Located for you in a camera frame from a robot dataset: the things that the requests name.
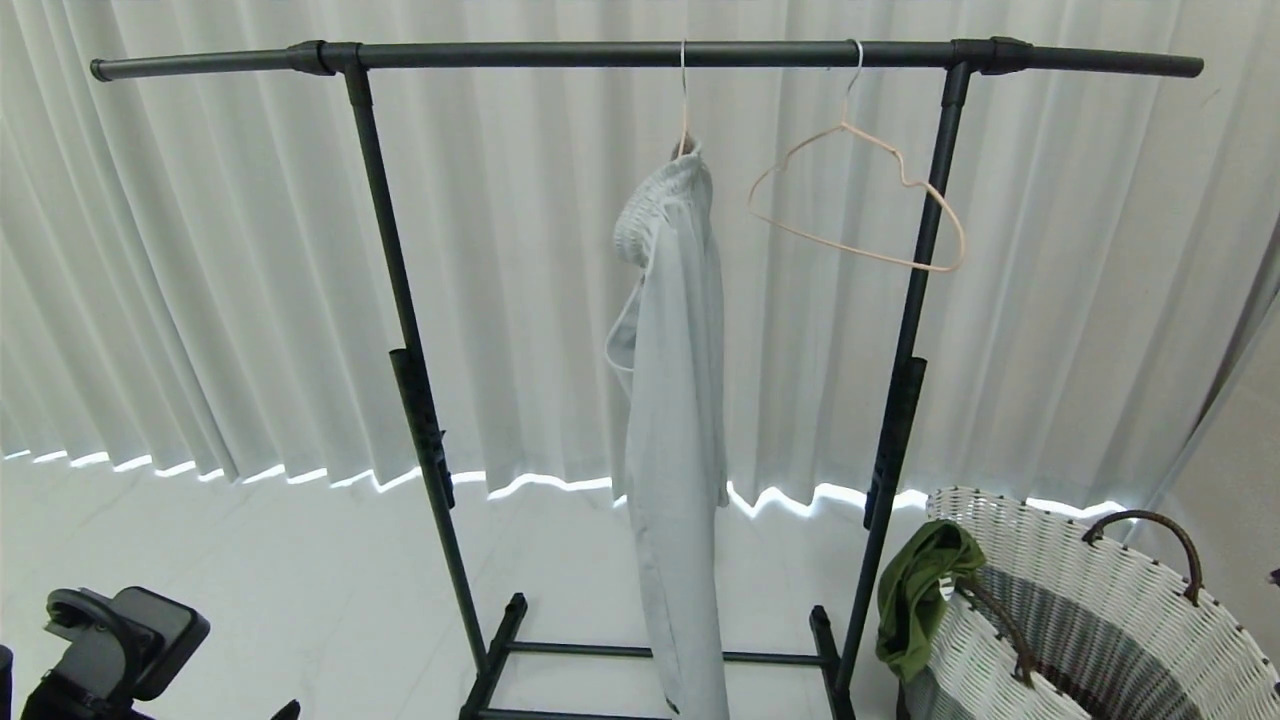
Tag white curtain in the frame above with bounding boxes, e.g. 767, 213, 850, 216
0, 0, 1280, 521

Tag pink clothes hanger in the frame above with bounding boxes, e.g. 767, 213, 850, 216
747, 40, 967, 273
672, 38, 701, 166

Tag white laundry basket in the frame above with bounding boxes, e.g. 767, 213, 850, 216
895, 487, 1280, 720

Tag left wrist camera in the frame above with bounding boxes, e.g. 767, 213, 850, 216
20, 587, 211, 720

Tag black clothes rack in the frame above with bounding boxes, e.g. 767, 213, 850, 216
90, 37, 1204, 720

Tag green garment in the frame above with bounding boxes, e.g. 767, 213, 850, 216
876, 520, 989, 683

